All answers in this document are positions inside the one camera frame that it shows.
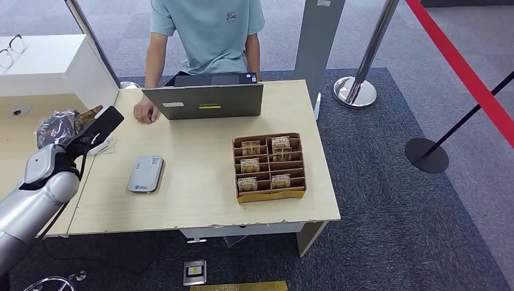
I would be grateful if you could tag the person's right hand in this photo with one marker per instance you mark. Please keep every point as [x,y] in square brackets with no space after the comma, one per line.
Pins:
[146,112]

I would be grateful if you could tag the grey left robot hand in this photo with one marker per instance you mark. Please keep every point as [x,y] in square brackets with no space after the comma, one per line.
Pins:
[56,128]

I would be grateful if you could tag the gold patterned ID card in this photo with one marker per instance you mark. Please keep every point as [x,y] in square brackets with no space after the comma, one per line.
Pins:
[90,113]

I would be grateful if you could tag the person's left forearm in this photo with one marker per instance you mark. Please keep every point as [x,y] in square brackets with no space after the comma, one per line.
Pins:
[253,60]

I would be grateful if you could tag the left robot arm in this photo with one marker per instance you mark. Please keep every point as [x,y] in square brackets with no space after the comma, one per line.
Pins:
[32,205]

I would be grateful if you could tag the person's right forearm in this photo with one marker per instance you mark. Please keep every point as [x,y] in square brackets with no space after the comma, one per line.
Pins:
[154,72]

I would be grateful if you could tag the grey card reader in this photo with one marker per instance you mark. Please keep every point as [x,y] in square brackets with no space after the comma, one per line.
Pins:
[145,174]

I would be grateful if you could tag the person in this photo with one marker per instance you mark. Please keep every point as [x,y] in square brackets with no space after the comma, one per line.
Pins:
[204,36]

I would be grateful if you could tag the cardboard card organizer box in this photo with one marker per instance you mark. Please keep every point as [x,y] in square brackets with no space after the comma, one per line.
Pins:
[269,196]

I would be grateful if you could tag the clear plastic film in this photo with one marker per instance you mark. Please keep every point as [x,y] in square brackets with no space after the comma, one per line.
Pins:
[54,128]

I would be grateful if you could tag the white power adapter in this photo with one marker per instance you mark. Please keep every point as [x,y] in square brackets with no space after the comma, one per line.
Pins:
[99,147]

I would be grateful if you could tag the grey laptop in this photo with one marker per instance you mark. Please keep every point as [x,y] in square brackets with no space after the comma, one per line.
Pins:
[208,100]

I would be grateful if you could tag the white cabinet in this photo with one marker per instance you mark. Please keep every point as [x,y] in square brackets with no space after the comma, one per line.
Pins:
[48,62]

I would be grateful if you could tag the black rimmed eyeglasses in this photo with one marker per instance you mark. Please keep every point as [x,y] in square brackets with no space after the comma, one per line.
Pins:
[17,43]

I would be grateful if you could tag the metal floor socket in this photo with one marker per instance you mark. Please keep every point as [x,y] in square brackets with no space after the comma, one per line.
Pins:
[194,273]

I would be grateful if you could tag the grey standing panel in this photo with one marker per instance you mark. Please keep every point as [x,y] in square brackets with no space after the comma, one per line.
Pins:
[317,48]

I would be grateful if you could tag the yellow floor tape strip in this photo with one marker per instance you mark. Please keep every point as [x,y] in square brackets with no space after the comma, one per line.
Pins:
[241,286]

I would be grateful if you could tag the desk leg panel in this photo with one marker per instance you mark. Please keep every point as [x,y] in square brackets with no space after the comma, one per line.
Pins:
[309,237]

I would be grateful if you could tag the dark blue carpet rug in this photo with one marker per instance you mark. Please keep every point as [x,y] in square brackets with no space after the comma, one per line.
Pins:
[381,201]

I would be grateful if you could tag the red barrier belt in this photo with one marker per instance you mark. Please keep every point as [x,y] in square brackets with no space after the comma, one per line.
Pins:
[461,64]

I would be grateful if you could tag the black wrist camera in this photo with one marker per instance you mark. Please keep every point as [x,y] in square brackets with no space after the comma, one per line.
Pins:
[100,124]

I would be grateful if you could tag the chrome stanchion post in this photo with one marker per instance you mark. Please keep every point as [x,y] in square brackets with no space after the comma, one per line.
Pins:
[93,40]
[355,92]

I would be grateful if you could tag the black stanchion post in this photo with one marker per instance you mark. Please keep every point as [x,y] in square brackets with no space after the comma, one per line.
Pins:
[426,156]

